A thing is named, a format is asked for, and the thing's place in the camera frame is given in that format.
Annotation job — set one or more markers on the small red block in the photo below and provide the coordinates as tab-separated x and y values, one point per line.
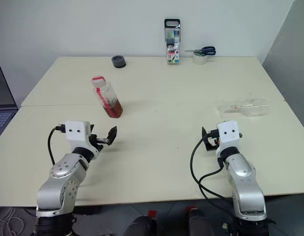
190	209
152	214

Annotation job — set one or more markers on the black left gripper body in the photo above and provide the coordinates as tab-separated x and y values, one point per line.
95	141

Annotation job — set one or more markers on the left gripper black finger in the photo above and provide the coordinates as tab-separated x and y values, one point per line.
92	129
112	136

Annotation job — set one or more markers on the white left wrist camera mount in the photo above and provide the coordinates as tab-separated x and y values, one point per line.
75	134

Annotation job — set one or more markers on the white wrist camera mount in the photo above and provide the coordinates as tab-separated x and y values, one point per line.
75	134
228	134

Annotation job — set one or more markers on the clear tape roll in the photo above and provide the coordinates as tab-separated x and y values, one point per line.
199	59

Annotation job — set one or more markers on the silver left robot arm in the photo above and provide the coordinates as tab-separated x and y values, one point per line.
61	186

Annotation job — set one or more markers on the clear wine glass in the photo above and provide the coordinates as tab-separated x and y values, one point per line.
252	107

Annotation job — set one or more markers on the marker pen box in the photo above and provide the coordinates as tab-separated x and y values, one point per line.
172	46

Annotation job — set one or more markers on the red white bottle cap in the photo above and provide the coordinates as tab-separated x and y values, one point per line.
98	81

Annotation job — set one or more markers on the dark rounded shape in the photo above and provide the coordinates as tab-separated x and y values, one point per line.
201	223
139	227

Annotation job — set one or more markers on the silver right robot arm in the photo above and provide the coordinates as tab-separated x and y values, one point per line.
245	186

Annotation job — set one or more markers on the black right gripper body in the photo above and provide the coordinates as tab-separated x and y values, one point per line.
212	134

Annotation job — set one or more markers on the dark laptop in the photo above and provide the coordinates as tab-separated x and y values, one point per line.
2	108

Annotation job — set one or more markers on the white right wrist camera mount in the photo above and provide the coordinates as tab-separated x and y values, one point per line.
228	134

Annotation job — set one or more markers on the plastic bottle with red liquid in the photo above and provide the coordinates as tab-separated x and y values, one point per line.
111	103

